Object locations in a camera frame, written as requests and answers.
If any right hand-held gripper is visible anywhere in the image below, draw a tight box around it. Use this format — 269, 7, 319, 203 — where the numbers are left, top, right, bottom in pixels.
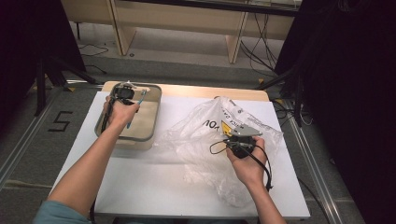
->
223, 123, 263, 160

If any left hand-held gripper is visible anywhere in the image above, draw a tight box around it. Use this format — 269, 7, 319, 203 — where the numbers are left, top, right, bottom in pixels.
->
110, 81, 150, 105

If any blue toothbrush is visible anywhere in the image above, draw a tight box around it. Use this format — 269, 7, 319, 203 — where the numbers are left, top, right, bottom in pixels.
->
126, 89, 149, 130

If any beige basket with grey rim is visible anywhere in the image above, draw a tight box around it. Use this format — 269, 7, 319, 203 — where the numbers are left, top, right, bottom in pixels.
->
93, 81, 163, 152

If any clear plastic bag yellow smiley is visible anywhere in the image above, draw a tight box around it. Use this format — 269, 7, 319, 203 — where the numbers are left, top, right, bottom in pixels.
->
153, 95, 285, 209

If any person's left hand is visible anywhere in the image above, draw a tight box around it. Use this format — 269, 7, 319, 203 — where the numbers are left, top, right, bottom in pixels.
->
103, 94, 141, 133

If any person's right hand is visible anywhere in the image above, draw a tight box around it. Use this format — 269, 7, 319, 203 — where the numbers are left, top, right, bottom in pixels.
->
225, 136, 269, 190

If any black metal stand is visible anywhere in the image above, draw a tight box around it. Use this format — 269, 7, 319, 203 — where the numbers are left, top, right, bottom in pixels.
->
255, 63, 305, 128

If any black tripod stand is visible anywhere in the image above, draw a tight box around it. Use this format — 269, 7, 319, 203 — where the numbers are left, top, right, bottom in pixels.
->
33, 55, 98, 118

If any beige wooden desk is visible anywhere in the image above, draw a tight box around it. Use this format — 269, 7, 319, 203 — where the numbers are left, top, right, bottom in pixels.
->
60, 0, 302, 64

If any white table cover board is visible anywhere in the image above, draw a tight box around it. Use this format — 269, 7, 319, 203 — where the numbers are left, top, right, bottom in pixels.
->
50, 91, 311, 218

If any black curtain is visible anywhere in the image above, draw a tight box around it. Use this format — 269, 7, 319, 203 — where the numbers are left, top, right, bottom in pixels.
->
0, 0, 87, 132
274, 0, 396, 224

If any person's teal sleeve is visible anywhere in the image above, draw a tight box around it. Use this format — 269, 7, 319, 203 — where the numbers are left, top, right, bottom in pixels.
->
31, 200, 92, 224

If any black floor cable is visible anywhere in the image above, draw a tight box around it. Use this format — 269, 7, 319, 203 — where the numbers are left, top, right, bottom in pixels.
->
84, 63, 107, 76
78, 43, 110, 58

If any metal floor rail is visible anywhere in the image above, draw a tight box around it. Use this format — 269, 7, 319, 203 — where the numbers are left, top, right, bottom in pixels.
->
0, 88, 64, 188
286, 99, 345, 224

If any bundle of black cables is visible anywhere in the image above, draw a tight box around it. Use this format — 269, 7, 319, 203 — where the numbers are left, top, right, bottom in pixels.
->
239, 12, 279, 78

